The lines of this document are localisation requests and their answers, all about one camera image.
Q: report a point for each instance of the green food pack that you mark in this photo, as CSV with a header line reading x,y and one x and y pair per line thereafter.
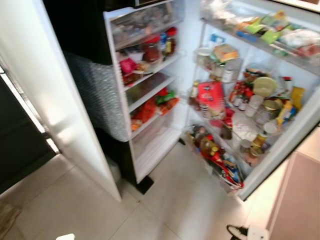
x,y
165,97

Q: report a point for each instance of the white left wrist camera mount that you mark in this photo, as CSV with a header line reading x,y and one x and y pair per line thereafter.
x,y
65,237

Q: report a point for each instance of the brown counter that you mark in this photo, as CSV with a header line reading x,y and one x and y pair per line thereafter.
x,y
300,200

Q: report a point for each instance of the white plastic bag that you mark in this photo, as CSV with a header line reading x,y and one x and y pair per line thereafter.
x,y
300,39

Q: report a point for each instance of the yellow oil bottle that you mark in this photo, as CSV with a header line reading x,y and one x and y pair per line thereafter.
x,y
209,146

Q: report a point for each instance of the light green sachets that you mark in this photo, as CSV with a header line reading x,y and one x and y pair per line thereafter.
x,y
270,31

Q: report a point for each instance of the white fridge door with racks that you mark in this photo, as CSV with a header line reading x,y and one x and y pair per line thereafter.
x,y
280,150

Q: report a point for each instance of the grey patterned cloth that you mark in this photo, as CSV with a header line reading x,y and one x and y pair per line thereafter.
x,y
97,95

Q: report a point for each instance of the dark bottle with red cap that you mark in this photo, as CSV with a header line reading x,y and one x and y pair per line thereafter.
x,y
171,42

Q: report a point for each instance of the glass jar with gold lid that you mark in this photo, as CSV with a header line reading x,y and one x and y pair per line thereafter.
x,y
267,112

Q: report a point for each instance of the red lid jar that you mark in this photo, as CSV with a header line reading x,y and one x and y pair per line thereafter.
x,y
151,50

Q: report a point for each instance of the pink container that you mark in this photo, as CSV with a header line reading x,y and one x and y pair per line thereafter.
x,y
128,66

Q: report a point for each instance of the yellow packet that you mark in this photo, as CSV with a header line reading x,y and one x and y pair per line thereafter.
x,y
297,97

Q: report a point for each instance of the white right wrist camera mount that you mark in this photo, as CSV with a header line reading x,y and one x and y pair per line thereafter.
x,y
258,234

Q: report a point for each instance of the red sachet pack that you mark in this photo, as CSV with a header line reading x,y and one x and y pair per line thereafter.
x,y
227,170

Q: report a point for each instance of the red vegetable bag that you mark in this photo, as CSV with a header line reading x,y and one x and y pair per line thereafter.
x,y
144,111

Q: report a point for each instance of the black fridge body with shelves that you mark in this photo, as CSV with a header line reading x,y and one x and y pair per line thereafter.
x,y
150,85

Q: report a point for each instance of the clear box with yellow lid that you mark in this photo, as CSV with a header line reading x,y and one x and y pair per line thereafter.
x,y
225,52

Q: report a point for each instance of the plain white fridge door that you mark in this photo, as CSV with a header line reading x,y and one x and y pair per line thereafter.
x,y
55,90

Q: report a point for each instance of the round beige lid tub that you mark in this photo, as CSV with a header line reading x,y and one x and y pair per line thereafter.
x,y
265,86

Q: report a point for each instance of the big red packet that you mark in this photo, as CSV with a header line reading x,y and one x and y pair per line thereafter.
x,y
211,99

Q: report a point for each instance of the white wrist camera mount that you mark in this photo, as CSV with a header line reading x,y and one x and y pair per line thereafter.
x,y
258,234
65,237

